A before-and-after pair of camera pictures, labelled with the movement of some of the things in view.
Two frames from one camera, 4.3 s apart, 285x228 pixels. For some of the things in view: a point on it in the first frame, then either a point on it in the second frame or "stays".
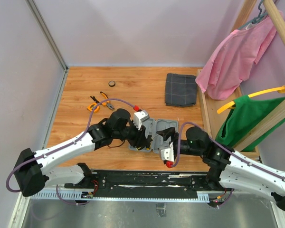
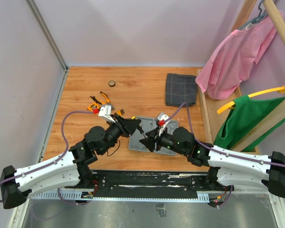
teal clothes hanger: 260,16 stays
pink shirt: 224,68 stays
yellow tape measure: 91,107 stays
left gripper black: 140,139 -> 127,126
